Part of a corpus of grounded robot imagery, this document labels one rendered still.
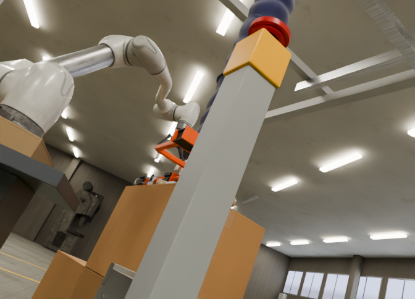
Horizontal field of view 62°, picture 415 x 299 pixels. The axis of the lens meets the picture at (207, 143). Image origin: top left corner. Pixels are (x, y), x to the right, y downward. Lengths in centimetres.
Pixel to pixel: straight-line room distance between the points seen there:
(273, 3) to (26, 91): 136
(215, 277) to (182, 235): 90
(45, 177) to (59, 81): 40
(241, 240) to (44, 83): 87
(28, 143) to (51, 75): 27
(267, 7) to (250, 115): 156
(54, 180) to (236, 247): 73
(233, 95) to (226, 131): 6
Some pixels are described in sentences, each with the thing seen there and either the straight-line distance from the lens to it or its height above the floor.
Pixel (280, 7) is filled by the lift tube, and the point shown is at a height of 210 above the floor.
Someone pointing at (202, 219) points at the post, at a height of 70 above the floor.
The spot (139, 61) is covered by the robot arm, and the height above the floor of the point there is 143.
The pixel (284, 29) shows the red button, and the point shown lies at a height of 102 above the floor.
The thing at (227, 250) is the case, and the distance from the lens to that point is 133.
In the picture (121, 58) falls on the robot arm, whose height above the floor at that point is 142.
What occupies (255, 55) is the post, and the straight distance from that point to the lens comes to 53.
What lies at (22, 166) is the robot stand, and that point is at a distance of 92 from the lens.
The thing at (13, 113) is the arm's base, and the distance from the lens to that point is 116.
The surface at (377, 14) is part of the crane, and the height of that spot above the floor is 295.
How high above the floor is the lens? 62
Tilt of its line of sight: 22 degrees up
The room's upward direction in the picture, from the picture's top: 24 degrees clockwise
